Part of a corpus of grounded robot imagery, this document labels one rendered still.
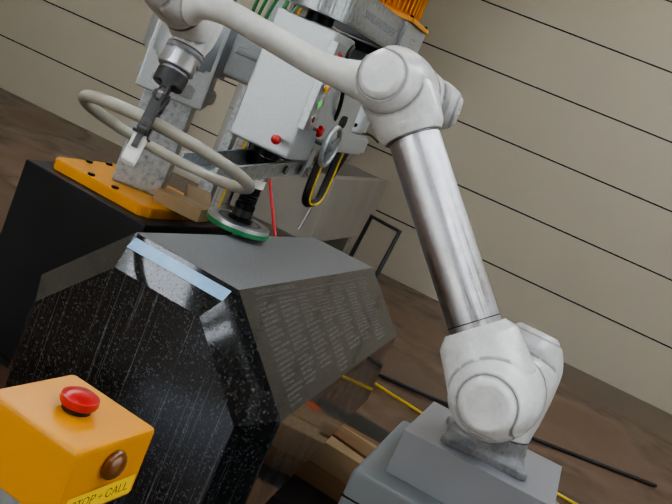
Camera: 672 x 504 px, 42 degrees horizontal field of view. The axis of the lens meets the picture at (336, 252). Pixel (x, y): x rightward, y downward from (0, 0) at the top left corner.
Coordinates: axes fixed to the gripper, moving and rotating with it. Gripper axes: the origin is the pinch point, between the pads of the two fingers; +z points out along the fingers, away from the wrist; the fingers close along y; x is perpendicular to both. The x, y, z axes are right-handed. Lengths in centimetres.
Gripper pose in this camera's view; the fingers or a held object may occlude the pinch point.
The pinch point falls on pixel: (133, 149)
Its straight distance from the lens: 204.1
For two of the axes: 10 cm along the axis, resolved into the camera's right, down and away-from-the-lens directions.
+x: -8.8, -4.4, -1.4
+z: -4.3, 9.0, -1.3
